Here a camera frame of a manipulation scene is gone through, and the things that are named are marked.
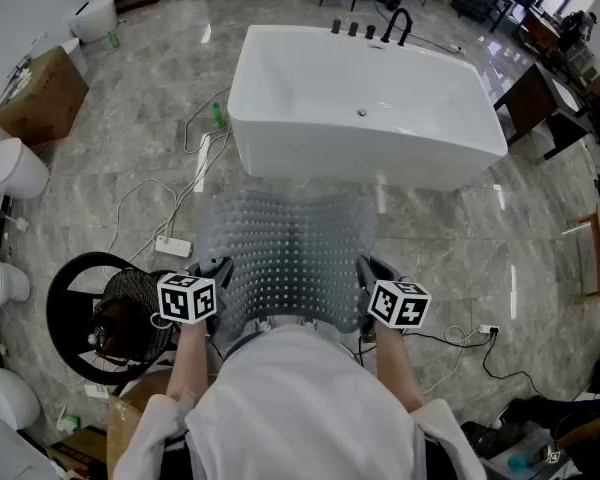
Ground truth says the white cable with plug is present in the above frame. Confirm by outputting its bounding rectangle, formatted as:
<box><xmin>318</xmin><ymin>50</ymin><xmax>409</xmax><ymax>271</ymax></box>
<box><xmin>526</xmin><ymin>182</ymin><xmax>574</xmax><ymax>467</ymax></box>
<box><xmin>409</xmin><ymin>37</ymin><xmax>464</xmax><ymax>54</ymax></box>

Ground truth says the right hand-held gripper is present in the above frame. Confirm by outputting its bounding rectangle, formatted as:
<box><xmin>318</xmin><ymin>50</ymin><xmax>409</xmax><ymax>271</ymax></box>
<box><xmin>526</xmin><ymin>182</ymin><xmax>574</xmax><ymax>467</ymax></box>
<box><xmin>355</xmin><ymin>255</ymin><xmax>433</xmax><ymax>342</ymax></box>

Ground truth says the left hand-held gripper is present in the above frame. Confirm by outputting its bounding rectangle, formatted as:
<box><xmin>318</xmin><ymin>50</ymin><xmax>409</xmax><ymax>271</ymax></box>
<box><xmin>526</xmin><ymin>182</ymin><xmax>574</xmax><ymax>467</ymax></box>
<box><xmin>157</xmin><ymin>256</ymin><xmax>235</xmax><ymax>342</ymax></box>

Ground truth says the white adapter cable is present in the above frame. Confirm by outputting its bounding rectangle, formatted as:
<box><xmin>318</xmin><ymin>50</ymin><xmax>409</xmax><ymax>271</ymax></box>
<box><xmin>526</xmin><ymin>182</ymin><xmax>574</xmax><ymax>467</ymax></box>
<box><xmin>422</xmin><ymin>325</ymin><xmax>487</xmax><ymax>397</ymax></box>

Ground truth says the person's right forearm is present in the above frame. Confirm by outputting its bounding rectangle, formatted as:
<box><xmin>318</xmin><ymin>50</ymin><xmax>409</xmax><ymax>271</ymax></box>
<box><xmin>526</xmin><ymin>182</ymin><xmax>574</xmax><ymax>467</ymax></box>
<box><xmin>374</xmin><ymin>325</ymin><xmax>426</xmax><ymax>412</ymax></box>

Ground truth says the white toilet with open lid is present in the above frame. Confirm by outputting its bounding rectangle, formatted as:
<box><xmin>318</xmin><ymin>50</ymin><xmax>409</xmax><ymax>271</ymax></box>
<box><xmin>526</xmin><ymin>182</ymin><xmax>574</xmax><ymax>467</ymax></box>
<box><xmin>0</xmin><ymin>251</ymin><xmax>31</xmax><ymax>305</ymax></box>

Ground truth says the white wall valve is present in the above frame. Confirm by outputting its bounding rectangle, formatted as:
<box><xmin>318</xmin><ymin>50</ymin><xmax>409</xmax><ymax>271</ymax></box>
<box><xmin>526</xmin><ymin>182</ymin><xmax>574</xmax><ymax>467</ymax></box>
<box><xmin>0</xmin><ymin>209</ymin><xmax>31</xmax><ymax>233</ymax></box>

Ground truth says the black curved faucet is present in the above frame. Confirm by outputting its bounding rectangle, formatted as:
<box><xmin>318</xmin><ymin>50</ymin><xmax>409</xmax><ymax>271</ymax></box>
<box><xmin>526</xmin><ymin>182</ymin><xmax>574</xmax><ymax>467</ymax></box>
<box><xmin>380</xmin><ymin>7</ymin><xmax>412</xmax><ymax>48</ymax></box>

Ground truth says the brown wooden desk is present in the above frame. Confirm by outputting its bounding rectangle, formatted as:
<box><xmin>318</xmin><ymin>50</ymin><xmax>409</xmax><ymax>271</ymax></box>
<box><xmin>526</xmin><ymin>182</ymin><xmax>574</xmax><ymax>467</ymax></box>
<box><xmin>522</xmin><ymin>10</ymin><xmax>561</xmax><ymax>54</ymax></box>

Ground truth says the dark wooden vanity cabinet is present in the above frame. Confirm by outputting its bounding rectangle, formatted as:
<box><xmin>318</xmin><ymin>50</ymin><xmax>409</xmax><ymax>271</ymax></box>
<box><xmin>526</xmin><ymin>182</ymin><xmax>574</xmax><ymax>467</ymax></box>
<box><xmin>493</xmin><ymin>61</ymin><xmax>596</xmax><ymax>162</ymax></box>

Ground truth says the white power strip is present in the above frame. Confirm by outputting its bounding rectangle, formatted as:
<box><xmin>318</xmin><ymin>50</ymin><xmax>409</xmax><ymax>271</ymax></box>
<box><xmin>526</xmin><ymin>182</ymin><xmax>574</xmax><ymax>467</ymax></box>
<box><xmin>154</xmin><ymin>236</ymin><xmax>194</xmax><ymax>258</ymax></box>

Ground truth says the white hose cable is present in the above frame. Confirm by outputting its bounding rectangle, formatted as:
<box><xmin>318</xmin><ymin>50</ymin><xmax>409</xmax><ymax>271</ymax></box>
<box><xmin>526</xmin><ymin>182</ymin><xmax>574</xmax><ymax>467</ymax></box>
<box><xmin>182</xmin><ymin>85</ymin><xmax>232</xmax><ymax>157</ymax></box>

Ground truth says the dark bag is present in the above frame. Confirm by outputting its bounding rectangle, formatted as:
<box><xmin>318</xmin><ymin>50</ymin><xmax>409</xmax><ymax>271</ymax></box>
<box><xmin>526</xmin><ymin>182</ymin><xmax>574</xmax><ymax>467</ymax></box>
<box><xmin>459</xmin><ymin>392</ymin><xmax>600</xmax><ymax>480</ymax></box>

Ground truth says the person's white shirt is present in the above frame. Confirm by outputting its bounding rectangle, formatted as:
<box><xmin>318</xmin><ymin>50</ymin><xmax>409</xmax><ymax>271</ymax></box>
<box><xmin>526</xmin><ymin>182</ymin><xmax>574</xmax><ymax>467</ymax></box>
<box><xmin>112</xmin><ymin>325</ymin><xmax>486</xmax><ymax>480</ymax></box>

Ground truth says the large brown cardboard box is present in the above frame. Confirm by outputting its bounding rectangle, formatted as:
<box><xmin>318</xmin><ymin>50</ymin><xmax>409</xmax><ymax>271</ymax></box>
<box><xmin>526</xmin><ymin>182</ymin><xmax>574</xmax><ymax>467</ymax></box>
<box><xmin>0</xmin><ymin>45</ymin><xmax>90</xmax><ymax>147</ymax></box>

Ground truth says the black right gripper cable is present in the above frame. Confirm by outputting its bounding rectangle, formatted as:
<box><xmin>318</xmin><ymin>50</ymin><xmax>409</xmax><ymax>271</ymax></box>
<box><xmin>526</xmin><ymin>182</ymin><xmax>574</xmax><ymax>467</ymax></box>
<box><xmin>357</xmin><ymin>330</ymin><xmax>551</xmax><ymax>400</ymax></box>

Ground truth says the teal bottle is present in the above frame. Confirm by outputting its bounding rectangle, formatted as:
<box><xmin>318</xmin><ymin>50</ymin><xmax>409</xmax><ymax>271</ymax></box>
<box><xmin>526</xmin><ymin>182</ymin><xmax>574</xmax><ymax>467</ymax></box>
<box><xmin>507</xmin><ymin>451</ymin><xmax>534</xmax><ymax>475</ymax></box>

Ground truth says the thin white looped cable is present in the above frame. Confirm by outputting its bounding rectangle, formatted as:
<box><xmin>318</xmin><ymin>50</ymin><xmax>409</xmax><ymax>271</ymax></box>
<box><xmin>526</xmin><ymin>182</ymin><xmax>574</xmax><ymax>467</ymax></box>
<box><xmin>107</xmin><ymin>177</ymin><xmax>179</xmax><ymax>265</ymax></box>

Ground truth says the white ceramic pedestal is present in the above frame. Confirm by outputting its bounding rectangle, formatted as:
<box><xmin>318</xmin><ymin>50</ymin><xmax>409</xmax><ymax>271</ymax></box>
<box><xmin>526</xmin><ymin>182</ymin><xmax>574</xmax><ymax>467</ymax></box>
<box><xmin>59</xmin><ymin>37</ymin><xmax>89</xmax><ymax>77</ymax></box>

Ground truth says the white bathtub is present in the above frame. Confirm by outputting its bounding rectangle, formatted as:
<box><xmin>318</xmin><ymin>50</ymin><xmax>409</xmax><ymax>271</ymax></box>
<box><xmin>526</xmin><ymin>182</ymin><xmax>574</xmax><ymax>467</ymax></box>
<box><xmin>227</xmin><ymin>24</ymin><xmax>510</xmax><ymax>193</ymax></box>

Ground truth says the person's left forearm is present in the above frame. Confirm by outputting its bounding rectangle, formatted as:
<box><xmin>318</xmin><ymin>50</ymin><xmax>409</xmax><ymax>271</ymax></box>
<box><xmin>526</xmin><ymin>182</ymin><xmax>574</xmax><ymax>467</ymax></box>
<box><xmin>165</xmin><ymin>317</ymin><xmax>216</xmax><ymax>404</ymax></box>

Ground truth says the black round wicker chair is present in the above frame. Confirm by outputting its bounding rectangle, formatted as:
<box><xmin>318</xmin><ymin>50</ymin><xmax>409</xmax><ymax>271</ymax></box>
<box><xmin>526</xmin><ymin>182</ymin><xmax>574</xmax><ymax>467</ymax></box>
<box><xmin>46</xmin><ymin>251</ymin><xmax>181</xmax><ymax>386</ymax></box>

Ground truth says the green white spray bottle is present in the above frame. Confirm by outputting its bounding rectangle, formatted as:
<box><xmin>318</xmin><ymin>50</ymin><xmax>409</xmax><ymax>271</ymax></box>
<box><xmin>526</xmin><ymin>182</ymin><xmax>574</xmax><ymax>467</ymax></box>
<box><xmin>54</xmin><ymin>405</ymin><xmax>81</xmax><ymax>432</ymax></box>

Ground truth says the white power strip cable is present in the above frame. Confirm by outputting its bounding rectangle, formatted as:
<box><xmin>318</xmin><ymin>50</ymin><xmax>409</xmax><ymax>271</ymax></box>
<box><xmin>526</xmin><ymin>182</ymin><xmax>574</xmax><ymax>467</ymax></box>
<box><xmin>164</xmin><ymin>126</ymin><xmax>231</xmax><ymax>242</ymax></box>

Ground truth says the translucent studded bath mat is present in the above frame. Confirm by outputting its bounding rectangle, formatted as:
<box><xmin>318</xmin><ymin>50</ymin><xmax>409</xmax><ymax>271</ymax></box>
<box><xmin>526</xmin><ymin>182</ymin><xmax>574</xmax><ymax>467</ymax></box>
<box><xmin>193</xmin><ymin>189</ymin><xmax>381</xmax><ymax>349</ymax></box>

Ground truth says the white parts bundle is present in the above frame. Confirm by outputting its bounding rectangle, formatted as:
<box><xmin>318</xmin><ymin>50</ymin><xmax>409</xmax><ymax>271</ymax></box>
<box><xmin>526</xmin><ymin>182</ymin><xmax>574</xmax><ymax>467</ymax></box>
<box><xmin>0</xmin><ymin>32</ymin><xmax>49</xmax><ymax>114</ymax></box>

